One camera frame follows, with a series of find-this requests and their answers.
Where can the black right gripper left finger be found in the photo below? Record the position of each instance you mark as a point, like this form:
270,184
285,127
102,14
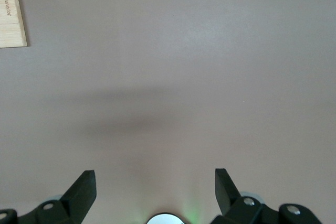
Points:
76,203

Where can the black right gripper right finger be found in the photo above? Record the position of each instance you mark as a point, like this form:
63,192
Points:
236,208

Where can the wooden cutting board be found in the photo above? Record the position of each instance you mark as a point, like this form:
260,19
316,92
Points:
10,11

